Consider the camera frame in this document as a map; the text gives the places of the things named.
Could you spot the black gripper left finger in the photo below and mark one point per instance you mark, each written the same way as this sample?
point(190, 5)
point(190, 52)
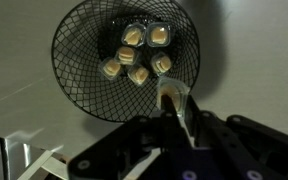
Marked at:
point(170, 133)

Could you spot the clear plastic snack cup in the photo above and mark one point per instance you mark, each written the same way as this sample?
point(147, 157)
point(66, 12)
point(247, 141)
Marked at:
point(133, 36)
point(111, 69)
point(174, 90)
point(161, 63)
point(126, 55)
point(159, 35)
point(139, 75)

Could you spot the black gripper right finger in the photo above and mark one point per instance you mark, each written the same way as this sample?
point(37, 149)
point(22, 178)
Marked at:
point(217, 140)

